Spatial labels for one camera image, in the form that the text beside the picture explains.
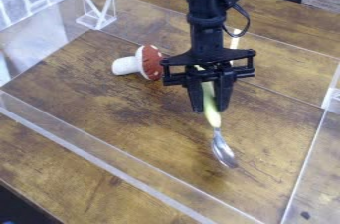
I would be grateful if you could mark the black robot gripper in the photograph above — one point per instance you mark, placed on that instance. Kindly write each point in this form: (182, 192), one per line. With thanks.
(208, 62)

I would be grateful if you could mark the green handled metal spoon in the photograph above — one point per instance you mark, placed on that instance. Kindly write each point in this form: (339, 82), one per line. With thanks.
(222, 151)

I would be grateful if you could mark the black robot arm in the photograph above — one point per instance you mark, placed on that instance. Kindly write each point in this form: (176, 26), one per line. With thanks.
(211, 8)

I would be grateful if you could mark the red and white toy mushroom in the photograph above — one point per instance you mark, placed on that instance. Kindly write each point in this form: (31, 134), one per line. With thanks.
(144, 62)

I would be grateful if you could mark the clear acrylic triangle bracket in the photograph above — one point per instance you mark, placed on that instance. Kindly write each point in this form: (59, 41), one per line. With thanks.
(98, 18)

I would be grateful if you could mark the clear acrylic enclosure wall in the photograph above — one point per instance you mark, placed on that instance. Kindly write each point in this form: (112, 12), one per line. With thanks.
(132, 126)

